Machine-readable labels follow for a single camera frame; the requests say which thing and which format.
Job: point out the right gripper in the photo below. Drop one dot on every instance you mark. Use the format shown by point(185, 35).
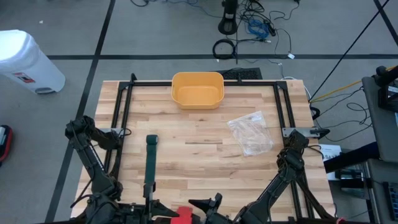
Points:
point(217, 217)

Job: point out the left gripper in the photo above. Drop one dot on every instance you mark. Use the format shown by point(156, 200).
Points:
point(148, 193)

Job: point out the red elastic bandage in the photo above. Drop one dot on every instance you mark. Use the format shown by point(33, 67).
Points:
point(183, 216)

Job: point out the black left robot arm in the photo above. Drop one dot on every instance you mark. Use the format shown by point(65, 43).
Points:
point(99, 183)

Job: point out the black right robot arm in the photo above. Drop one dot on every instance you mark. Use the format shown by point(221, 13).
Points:
point(273, 189)

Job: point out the green elastic bandage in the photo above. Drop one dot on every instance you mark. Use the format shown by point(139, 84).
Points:
point(151, 161)

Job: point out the clear plastic bag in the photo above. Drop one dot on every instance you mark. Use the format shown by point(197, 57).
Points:
point(250, 133)

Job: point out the yellow plastic bin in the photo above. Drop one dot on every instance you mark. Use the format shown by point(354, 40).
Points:
point(197, 96)

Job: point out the white printed box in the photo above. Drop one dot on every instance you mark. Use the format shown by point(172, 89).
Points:
point(331, 154)

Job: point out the black keyboard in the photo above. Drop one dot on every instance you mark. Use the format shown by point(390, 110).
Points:
point(245, 74)

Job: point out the black slanted beam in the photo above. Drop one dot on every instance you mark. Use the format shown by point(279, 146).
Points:
point(351, 157)

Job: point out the red and black device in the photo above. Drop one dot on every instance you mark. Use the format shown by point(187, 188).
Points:
point(7, 143)

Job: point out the grey equipment cabinet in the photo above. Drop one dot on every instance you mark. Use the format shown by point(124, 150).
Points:
point(376, 174)

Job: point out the black stand base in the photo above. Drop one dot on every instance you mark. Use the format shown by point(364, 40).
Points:
point(228, 25)

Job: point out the black power adapter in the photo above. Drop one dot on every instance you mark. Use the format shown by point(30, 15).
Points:
point(271, 29)

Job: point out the grey desk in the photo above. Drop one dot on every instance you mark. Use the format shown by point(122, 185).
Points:
point(382, 130)

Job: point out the white trash can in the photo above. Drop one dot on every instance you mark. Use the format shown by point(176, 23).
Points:
point(25, 62)

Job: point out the thin black slanted pole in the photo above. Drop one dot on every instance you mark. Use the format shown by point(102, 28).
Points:
point(348, 51)

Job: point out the black desk equipment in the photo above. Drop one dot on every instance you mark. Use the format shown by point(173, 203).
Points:
point(387, 93)

